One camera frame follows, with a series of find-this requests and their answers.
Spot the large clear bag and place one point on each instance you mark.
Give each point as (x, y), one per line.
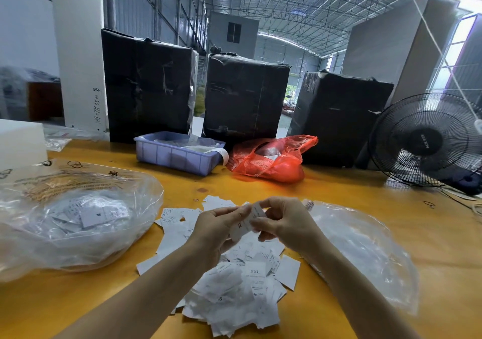
(79, 218)

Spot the brown wooden cabinet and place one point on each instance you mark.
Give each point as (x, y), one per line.
(45, 101)

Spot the white foam box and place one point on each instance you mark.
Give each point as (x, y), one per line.
(22, 145)

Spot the white pillar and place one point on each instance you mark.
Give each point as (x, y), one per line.
(77, 48)

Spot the person's left hand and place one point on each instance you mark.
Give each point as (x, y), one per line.
(215, 233)

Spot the grey cabin with window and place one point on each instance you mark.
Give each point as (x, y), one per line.
(233, 35)

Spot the person's left forearm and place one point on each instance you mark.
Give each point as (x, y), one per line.
(139, 301)

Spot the black table fan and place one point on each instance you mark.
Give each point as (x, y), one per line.
(423, 140)

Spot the white paper label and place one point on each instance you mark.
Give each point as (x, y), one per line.
(247, 223)

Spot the red plastic bag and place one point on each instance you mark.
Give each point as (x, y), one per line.
(271, 163)

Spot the clear plastic bag black print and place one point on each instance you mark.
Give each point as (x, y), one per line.
(376, 256)

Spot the person's right forearm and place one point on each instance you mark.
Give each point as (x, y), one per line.
(361, 301)

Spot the large black wrapped bale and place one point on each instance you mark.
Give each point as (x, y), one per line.
(149, 90)
(342, 120)
(245, 100)

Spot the blue plastic bin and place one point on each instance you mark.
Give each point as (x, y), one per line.
(167, 155)

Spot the person's right hand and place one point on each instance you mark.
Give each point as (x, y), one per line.
(292, 226)

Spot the pile of white labels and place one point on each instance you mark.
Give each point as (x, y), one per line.
(241, 290)

